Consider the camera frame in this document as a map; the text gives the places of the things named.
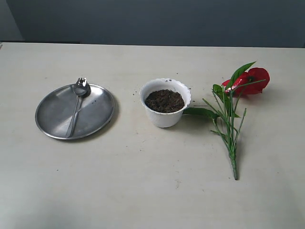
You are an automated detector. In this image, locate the artificial red flower stem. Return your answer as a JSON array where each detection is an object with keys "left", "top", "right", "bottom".
[{"left": 183, "top": 62, "right": 270, "bottom": 180}]

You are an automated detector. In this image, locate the steel spork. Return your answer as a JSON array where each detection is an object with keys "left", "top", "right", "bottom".
[{"left": 66, "top": 77, "right": 89, "bottom": 138}]

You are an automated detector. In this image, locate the round steel plate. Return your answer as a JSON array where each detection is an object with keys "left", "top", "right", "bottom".
[{"left": 35, "top": 84, "right": 115, "bottom": 140}]

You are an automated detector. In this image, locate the white plastic flower pot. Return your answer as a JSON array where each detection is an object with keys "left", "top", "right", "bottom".
[{"left": 140, "top": 78, "right": 191, "bottom": 128}]

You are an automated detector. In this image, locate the dark brown potting soil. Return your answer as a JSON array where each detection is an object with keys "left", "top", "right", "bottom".
[{"left": 145, "top": 89, "right": 184, "bottom": 114}]

